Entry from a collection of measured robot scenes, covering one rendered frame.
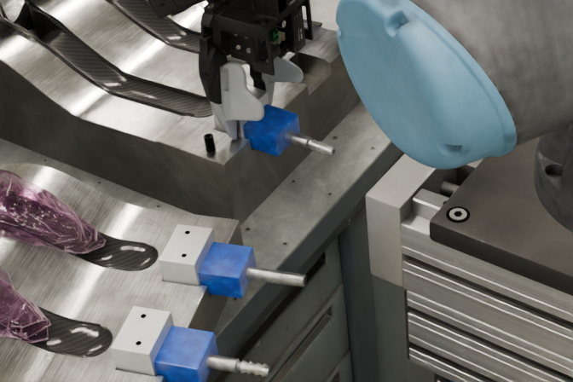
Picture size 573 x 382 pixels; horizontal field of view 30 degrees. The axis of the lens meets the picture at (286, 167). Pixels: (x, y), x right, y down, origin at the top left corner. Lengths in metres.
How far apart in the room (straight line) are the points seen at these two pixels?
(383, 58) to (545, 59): 0.09
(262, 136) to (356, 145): 0.17
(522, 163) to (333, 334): 0.65
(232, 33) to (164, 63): 0.24
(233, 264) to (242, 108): 0.16
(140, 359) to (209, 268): 0.12
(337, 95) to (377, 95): 0.60
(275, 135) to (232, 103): 0.06
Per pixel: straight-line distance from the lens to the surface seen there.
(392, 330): 1.59
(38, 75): 1.23
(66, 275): 1.03
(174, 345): 0.93
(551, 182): 0.76
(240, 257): 0.99
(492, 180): 0.79
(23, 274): 1.02
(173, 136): 1.12
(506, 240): 0.75
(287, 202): 1.15
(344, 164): 1.19
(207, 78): 1.04
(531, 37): 0.58
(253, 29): 0.99
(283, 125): 1.08
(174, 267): 0.99
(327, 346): 1.41
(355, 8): 0.60
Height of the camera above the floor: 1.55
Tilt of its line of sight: 39 degrees down
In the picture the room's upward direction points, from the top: 7 degrees counter-clockwise
